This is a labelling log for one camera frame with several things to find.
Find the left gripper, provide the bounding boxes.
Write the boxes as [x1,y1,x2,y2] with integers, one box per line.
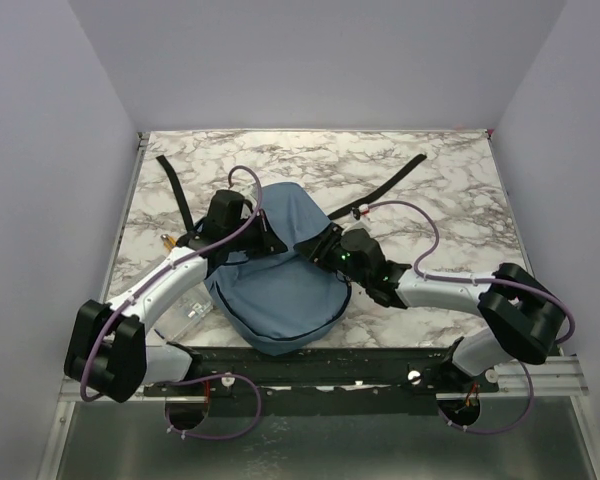
[227,209,289,259]

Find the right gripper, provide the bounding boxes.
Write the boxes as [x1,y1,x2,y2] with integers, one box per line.
[294,222,370,289]

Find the blue backpack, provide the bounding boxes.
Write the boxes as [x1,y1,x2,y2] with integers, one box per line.
[154,152,429,357]

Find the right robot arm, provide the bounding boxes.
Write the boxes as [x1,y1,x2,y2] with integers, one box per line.
[294,224,566,392]

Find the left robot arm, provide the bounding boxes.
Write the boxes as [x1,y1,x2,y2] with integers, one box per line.
[64,186,287,403]

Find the yellow utility knife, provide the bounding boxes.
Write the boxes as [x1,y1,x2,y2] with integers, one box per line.
[160,234,176,251]

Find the clear plastic box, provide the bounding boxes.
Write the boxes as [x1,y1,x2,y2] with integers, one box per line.
[153,285,213,342]

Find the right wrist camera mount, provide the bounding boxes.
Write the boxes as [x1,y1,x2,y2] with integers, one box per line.
[345,204,372,233]

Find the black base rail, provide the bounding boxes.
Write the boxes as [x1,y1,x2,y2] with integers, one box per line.
[144,347,498,417]

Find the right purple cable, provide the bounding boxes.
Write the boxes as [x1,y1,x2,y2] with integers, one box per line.
[359,200,577,435]

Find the aluminium frame rail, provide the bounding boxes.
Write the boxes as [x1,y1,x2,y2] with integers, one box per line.
[64,130,574,479]

